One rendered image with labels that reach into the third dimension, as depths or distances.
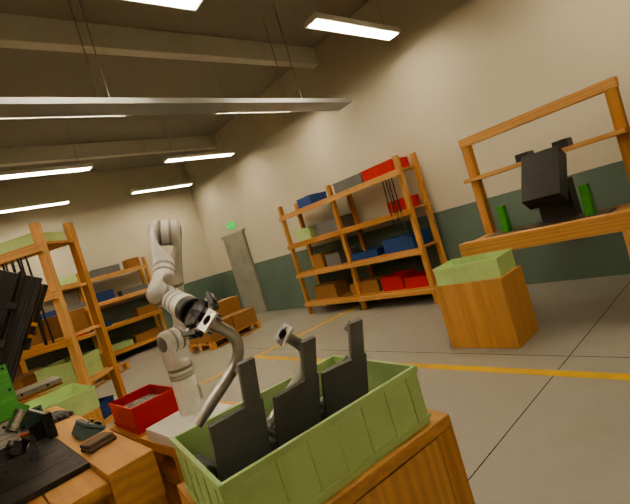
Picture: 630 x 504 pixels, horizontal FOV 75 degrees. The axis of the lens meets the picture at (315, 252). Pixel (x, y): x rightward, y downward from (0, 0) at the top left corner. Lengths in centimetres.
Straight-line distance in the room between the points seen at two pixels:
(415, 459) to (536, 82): 510
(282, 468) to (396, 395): 37
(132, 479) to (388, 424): 80
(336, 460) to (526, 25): 547
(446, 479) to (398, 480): 18
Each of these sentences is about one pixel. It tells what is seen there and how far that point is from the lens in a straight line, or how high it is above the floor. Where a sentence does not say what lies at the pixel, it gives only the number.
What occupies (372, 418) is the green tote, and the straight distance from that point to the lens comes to 117.
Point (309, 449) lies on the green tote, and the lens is 107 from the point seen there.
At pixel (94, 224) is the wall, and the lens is 1150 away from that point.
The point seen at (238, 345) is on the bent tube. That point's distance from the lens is 110.
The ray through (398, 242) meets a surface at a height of 99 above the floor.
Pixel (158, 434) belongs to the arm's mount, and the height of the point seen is 89.
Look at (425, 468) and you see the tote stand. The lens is 131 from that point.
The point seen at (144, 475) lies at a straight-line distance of 155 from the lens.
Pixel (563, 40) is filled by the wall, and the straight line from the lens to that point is 582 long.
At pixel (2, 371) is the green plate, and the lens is 208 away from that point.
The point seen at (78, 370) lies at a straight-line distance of 464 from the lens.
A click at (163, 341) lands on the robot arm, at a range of 167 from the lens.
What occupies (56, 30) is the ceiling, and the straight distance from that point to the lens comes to 598.
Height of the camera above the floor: 139
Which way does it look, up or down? 2 degrees down
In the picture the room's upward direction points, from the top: 17 degrees counter-clockwise
